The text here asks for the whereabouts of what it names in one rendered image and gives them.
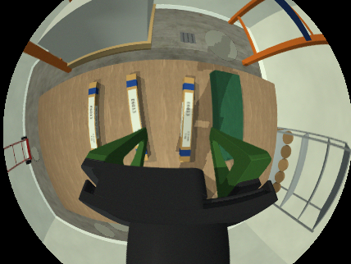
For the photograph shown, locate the dark green low platform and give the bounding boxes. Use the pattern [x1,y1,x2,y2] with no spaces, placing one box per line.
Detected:
[209,70,244,161]

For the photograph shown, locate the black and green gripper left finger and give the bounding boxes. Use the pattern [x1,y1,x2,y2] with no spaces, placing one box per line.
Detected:
[86,127,148,166]

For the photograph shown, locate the tan welding electrode pack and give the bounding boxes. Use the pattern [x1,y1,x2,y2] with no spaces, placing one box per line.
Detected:
[88,82,100,150]
[179,77,194,162]
[126,74,143,133]

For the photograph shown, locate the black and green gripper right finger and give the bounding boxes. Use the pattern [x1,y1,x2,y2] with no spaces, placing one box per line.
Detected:
[209,127,271,198]

